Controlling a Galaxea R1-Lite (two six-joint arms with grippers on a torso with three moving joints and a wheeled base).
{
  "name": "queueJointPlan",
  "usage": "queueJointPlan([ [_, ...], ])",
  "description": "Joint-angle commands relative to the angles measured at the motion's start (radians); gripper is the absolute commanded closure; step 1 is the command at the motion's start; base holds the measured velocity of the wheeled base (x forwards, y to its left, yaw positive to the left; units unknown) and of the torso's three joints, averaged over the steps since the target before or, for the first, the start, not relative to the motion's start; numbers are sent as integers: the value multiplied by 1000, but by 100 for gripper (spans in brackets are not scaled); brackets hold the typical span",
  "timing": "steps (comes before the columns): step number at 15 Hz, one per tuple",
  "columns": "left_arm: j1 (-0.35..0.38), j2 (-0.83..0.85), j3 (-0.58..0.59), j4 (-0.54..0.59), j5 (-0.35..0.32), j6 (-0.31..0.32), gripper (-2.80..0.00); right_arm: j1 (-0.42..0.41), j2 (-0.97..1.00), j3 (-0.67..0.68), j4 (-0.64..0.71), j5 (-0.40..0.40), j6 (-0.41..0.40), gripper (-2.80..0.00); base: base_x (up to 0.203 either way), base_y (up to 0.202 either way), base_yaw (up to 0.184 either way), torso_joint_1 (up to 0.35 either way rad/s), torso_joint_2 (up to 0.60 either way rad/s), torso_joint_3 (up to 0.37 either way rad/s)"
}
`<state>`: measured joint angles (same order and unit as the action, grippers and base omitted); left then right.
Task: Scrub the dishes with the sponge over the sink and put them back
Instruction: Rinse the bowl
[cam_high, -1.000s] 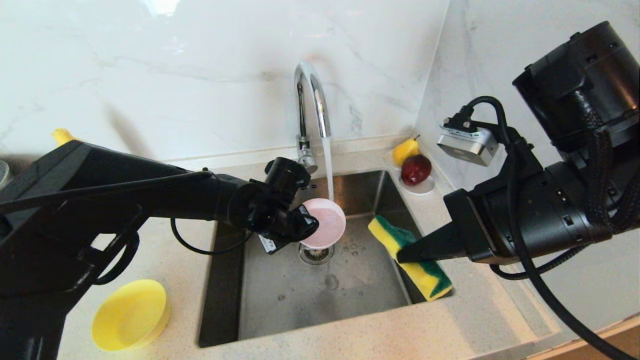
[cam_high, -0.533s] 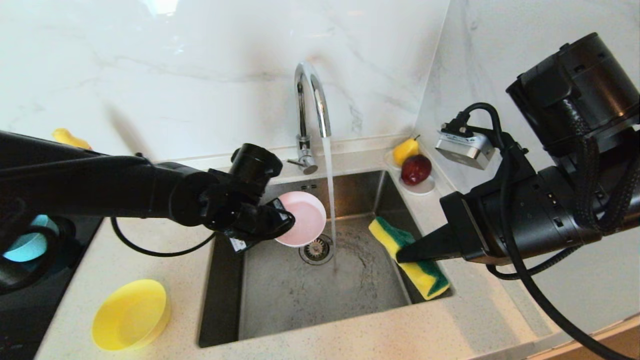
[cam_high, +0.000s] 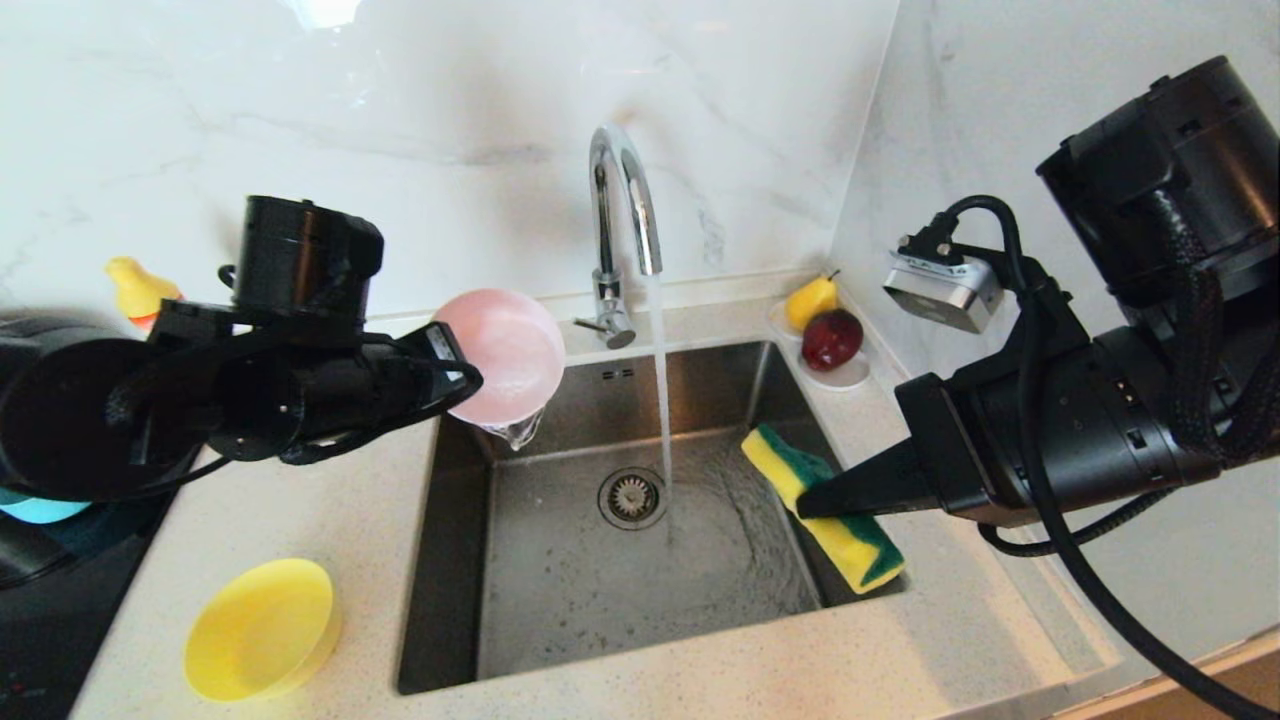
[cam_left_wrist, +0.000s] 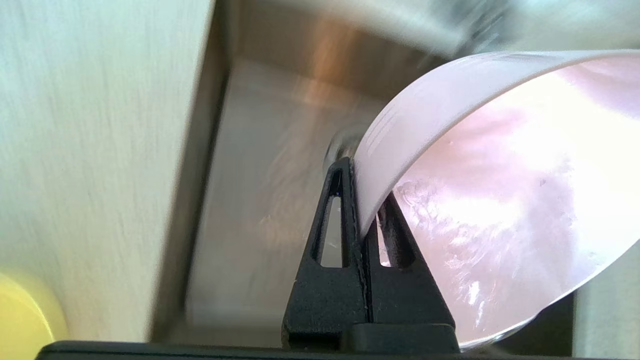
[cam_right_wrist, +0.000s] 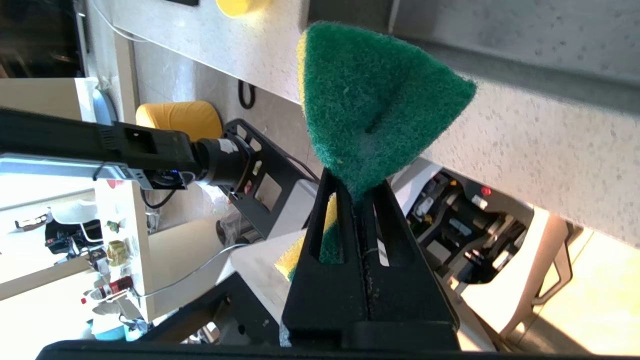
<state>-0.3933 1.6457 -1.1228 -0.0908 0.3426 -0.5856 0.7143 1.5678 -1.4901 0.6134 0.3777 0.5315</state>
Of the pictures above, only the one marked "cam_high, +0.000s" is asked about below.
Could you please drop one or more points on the pink plastic bowl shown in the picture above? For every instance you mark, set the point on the pink plastic bowl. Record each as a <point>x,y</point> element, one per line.
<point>510,350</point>

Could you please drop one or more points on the small white dish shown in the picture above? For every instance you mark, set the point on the small white dish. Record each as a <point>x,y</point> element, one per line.
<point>847,378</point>

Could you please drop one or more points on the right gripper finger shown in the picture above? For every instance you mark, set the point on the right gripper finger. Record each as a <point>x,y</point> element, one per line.
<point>865,485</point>

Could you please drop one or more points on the orange dish soap bottle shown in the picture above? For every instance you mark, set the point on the orange dish soap bottle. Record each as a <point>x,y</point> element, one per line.
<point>140,290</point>

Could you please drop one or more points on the metal sink drain strainer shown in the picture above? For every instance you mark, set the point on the metal sink drain strainer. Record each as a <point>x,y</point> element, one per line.
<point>630,498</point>

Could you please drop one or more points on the yellow plastic bowl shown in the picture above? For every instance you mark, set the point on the yellow plastic bowl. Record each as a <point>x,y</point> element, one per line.
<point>262,632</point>

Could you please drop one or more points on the green and yellow sponge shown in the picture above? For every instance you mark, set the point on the green and yellow sponge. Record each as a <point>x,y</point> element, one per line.
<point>860,550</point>

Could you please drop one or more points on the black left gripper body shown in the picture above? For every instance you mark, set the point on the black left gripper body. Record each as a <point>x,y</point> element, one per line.
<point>420,380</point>

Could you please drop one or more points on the chrome gooseneck faucet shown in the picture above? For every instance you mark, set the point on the chrome gooseneck faucet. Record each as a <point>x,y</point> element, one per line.
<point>603,230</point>

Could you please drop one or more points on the stainless steel sink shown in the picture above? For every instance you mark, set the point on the stainless steel sink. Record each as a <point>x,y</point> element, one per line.
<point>560,600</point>

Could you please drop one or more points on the yellow pear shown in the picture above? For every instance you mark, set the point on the yellow pear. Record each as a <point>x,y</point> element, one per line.
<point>810,303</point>

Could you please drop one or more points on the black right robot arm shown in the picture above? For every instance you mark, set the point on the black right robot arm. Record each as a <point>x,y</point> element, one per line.
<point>1160,370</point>

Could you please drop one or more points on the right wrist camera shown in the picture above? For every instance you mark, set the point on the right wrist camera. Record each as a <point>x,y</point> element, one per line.
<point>940,285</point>

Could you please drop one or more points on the blue plastic bowl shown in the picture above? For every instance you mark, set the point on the blue plastic bowl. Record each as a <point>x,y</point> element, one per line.
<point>40,510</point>

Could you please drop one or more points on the red apple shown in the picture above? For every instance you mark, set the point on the red apple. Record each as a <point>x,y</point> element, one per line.
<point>832,340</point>

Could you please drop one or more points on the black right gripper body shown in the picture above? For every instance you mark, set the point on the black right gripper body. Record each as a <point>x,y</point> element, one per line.
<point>960,450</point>

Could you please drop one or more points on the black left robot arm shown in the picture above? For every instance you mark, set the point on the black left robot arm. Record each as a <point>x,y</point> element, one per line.
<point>180,390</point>

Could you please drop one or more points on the black induction cooktop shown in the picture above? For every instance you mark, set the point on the black induction cooktop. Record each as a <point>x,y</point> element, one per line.
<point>60,620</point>

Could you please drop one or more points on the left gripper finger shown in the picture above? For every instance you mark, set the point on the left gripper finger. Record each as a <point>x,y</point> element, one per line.
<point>470,380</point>

